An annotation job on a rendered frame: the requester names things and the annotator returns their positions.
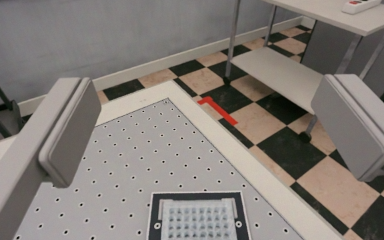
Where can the grey perforated base plate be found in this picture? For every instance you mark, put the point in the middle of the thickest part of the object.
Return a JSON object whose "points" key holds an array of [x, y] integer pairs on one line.
{"points": [[153, 149]]}

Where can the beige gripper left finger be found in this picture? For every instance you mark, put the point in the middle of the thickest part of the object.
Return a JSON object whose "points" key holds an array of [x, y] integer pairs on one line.
{"points": [[48, 149]]}

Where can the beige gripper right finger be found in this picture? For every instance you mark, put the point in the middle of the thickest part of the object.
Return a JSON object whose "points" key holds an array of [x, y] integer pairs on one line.
{"points": [[353, 117]]}

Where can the white well plate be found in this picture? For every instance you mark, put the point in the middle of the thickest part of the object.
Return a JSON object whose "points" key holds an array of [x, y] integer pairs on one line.
{"points": [[205, 220]]}

